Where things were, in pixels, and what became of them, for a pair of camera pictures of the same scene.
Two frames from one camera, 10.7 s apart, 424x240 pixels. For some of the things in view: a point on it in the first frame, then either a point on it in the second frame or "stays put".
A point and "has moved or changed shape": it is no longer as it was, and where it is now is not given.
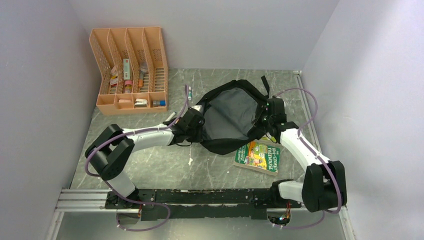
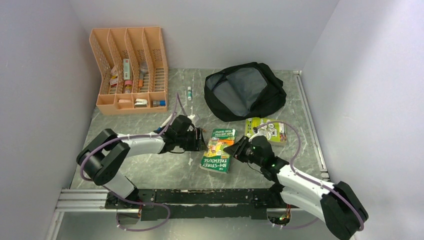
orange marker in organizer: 140,80 stays put
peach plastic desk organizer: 133,63 stays put
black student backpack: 230,112 has moved or changed shape
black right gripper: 264,110 to 234,149
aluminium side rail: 300,77 stays put
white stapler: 140,103 stays put
